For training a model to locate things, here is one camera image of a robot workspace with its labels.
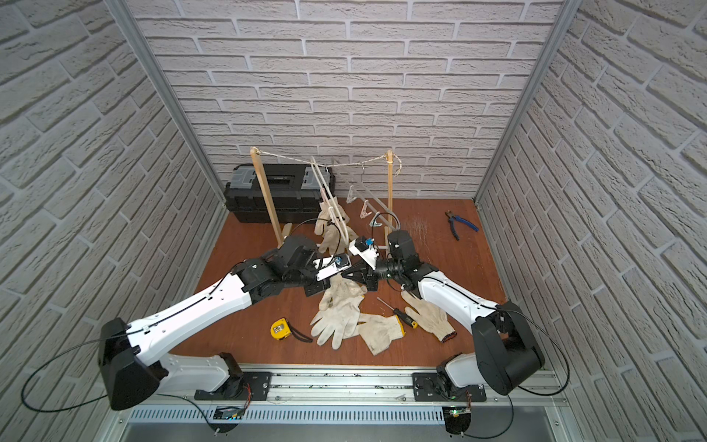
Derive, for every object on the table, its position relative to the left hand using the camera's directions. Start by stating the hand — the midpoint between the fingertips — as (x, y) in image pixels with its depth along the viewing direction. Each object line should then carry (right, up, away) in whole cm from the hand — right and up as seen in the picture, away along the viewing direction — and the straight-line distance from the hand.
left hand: (336, 266), depth 76 cm
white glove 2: (-6, +12, +22) cm, 26 cm away
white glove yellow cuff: (0, -21, +8) cm, 22 cm away
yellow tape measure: (-17, -20, +6) cm, 27 cm away
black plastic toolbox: (-18, +23, +22) cm, 37 cm away
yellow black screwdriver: (+20, -17, +10) cm, 28 cm away
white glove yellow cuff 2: (+12, -21, +7) cm, 26 cm away
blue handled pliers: (+49, +14, +36) cm, 62 cm away
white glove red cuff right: (+30, -18, +11) cm, 37 cm away
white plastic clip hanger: (-10, +34, +28) cm, 46 cm away
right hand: (+4, -2, +2) cm, 5 cm away
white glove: (+1, -12, +9) cm, 16 cm away
